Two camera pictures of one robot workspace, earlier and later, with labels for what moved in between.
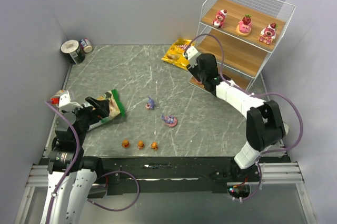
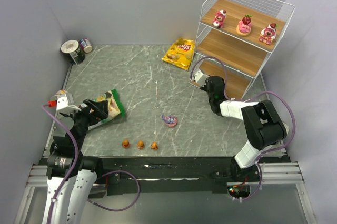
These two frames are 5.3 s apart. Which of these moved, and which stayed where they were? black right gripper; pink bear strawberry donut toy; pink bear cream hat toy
Moved: black right gripper
Stayed: pink bear cream hat toy; pink bear strawberry donut toy
